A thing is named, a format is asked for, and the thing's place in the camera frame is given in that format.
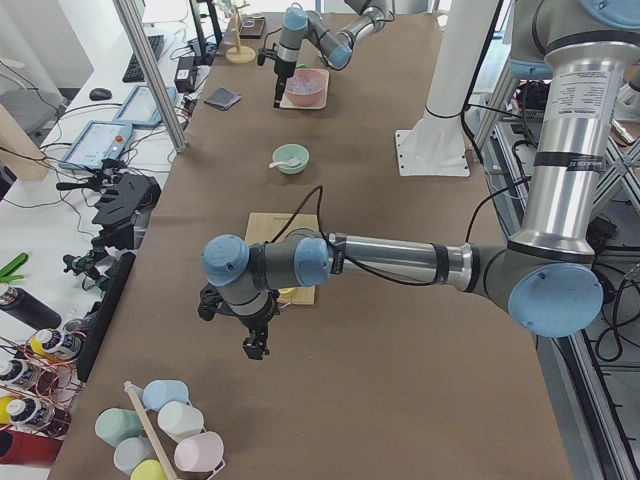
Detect copper wire bottle rack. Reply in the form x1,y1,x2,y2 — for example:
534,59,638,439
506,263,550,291
1,326,87,440

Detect blue teach pendant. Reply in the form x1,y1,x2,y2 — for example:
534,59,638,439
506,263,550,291
58,120,133,170
113,85,162,128

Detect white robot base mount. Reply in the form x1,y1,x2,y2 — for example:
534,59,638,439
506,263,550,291
395,0,502,177

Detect black water bottle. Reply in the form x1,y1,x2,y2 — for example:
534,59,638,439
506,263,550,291
1,283,61,330

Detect blue teach pendant upper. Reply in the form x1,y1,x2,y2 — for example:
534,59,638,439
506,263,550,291
113,85,162,128

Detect aluminium frame post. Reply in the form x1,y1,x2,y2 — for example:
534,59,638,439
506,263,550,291
112,0,187,153

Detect blue teach pendant lower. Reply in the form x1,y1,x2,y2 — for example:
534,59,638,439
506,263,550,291
58,120,133,170

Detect mint green cup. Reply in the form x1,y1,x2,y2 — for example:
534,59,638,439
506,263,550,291
94,408,143,447

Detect pile of clear ice cubes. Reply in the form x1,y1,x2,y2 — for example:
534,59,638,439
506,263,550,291
286,71,325,95

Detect bamboo cutting board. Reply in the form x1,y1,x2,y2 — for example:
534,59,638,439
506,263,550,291
244,212,318,306

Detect grey blue cup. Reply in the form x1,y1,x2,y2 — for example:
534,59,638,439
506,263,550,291
113,437,155,475

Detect grey folded cloth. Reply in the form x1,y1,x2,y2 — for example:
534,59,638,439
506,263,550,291
204,87,242,111

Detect white cup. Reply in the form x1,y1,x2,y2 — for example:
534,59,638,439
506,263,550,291
157,401,204,442

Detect black power adapter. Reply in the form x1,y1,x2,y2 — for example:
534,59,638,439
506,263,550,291
174,56,198,93

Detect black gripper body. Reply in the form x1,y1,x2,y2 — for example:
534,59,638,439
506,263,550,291
197,284,280,330
257,43,296,79

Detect mint green bowl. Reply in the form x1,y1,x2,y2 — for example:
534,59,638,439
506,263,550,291
272,144,310,175

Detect green clamp tool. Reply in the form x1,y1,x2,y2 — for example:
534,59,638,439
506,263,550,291
0,252,29,283

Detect white ceramic spoon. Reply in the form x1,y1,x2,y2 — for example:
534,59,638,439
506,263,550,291
268,159,296,169

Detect black computer mouse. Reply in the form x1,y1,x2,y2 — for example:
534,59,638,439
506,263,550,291
89,88,112,101

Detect black gripper stand parts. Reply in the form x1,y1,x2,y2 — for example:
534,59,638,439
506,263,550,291
91,173,161,250

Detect lemon slices stack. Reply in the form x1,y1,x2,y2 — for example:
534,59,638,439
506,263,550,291
278,287,298,296

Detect pink bowl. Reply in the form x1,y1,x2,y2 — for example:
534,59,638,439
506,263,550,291
285,69,327,107

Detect yellow cup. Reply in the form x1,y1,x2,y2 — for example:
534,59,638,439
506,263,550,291
130,459,168,480

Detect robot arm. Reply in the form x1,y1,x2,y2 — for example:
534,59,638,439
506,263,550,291
198,1,639,360
257,0,395,109

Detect wooden cup rack stand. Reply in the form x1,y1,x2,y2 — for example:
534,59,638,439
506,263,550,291
221,0,256,64

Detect yellow bottle with label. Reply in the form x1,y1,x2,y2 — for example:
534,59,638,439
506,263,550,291
33,329,83,361

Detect cream plastic tray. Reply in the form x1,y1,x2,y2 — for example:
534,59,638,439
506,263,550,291
280,70,329,110

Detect light blue cup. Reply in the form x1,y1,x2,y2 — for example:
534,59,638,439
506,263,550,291
142,379,189,412

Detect pink cup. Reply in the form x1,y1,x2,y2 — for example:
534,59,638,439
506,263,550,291
174,431,225,472

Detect black keyboard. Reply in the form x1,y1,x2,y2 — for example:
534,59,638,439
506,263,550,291
121,33,166,84

